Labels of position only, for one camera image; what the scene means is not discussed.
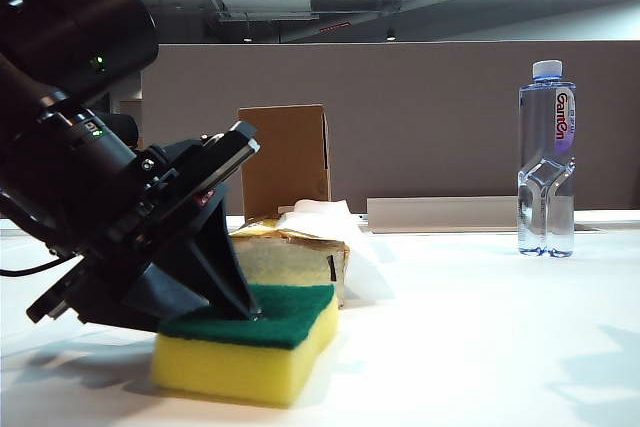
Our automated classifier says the yellow sponge with green scourer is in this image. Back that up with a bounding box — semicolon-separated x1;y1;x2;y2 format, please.
151;282;340;408

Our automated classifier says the brown cardboard box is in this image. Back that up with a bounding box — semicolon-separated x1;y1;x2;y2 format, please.
237;104;332;222

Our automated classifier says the wide brown desk partition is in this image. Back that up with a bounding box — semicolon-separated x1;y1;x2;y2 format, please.
141;40;640;216

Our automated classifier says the clear Ganten water bottle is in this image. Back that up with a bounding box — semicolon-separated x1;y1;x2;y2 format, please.
517;59;576;259

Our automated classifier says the white tissue sheet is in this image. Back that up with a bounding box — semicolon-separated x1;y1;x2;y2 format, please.
277;199;396;304

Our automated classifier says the black office chair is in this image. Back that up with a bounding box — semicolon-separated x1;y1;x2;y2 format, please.
94;110;140;151

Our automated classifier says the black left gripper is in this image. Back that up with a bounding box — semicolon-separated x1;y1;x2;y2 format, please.
26;119;263;334

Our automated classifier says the gold wrapped tissue pack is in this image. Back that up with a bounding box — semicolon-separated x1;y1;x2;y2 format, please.
227;218;350;309

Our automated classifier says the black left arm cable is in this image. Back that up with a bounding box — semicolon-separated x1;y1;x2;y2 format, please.
0;254;79;279

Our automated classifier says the beige cable tray flap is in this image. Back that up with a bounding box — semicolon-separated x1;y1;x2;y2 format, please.
366;196;520;235

